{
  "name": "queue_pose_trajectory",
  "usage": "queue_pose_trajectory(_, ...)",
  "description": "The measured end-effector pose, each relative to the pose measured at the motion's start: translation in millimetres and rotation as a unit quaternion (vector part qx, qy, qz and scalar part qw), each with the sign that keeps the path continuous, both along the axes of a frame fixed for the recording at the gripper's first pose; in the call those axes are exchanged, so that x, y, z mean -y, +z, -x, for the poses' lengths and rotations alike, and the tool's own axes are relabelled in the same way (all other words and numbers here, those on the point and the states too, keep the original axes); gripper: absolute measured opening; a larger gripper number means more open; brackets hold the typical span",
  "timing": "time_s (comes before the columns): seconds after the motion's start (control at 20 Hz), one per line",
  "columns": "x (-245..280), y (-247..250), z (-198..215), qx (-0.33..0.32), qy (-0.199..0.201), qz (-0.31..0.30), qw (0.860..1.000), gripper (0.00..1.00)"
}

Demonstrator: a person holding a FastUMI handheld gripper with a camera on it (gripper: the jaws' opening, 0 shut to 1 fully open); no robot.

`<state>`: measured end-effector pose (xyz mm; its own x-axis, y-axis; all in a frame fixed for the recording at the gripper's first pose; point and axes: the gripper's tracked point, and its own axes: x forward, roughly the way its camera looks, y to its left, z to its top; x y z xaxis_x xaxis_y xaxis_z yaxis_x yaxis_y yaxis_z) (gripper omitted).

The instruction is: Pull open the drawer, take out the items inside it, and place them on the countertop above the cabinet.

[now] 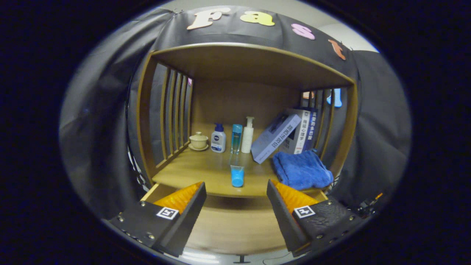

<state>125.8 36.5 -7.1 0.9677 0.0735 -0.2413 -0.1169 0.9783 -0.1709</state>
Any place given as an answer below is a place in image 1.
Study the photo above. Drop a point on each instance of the black device with orange part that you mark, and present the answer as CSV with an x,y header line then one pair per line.
x,y
368,206

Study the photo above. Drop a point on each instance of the grey-blue leaning book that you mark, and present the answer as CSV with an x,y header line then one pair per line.
x,y
274,140

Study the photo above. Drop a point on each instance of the black backdrop cloth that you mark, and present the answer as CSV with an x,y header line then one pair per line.
x,y
99,117

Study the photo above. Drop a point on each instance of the white upright book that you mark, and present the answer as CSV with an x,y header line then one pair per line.
x,y
298,136

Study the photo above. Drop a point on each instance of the white pump bottle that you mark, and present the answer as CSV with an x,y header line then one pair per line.
x,y
247,138

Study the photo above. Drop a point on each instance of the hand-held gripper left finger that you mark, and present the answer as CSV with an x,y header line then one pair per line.
x,y
186,221

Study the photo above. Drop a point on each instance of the dark blue upright book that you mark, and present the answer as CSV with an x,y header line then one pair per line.
x,y
311,129

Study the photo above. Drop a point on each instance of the black light stand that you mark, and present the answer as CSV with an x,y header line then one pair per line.
x,y
137,173

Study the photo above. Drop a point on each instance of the small blue tube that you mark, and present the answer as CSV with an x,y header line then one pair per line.
x,y
237,176

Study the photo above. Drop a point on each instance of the wooden cabinet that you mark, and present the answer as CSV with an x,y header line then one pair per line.
x,y
243,99

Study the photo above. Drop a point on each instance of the cream lidded teacup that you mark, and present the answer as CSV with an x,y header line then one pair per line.
x,y
198,141

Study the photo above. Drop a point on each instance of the blue folded towel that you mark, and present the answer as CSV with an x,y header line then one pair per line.
x,y
301,171

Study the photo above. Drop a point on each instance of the clear blue bottle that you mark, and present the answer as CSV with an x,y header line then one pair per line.
x,y
236,138

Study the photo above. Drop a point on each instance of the white bottle with blue cap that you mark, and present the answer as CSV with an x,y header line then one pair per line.
x,y
218,141

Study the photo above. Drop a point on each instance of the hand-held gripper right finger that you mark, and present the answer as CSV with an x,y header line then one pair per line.
x,y
283,217

